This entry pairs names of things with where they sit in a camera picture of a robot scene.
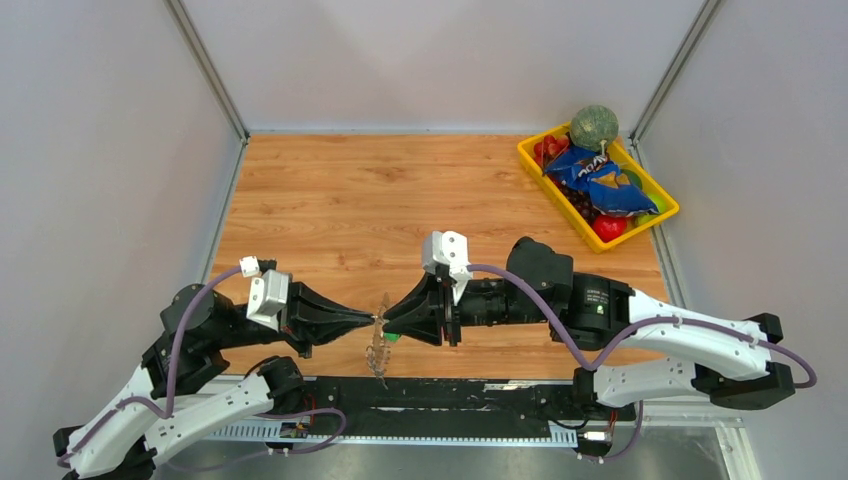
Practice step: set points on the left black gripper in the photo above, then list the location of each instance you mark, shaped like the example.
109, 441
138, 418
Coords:
310, 317

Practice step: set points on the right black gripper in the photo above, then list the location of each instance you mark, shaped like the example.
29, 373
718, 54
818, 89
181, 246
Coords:
427, 312

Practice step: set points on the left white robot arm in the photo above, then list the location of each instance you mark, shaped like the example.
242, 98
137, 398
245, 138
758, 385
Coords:
141, 428

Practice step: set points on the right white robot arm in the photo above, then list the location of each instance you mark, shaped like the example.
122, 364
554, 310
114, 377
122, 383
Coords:
629, 346

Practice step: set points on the dark grapes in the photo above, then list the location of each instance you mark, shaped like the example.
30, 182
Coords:
581, 202

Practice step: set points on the red apple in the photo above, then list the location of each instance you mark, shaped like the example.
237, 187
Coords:
609, 228

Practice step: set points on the strawberries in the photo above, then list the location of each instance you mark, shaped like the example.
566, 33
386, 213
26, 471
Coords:
550, 147

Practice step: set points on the blue snack bag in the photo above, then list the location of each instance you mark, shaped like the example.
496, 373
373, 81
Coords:
610, 190

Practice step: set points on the green melon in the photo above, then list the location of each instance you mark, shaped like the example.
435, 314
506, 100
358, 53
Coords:
594, 128

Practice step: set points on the green fruit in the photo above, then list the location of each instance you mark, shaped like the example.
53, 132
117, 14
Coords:
661, 207

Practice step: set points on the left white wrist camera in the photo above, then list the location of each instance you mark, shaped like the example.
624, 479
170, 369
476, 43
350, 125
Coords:
268, 298

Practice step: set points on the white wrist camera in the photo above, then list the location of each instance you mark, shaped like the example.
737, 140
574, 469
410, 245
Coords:
268, 298
448, 249

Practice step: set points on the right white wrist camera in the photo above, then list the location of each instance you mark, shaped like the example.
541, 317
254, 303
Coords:
448, 249

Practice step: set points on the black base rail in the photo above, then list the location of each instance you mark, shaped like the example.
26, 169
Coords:
430, 409

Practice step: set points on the white slotted cable duct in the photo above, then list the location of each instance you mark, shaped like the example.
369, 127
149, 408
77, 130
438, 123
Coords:
267, 431

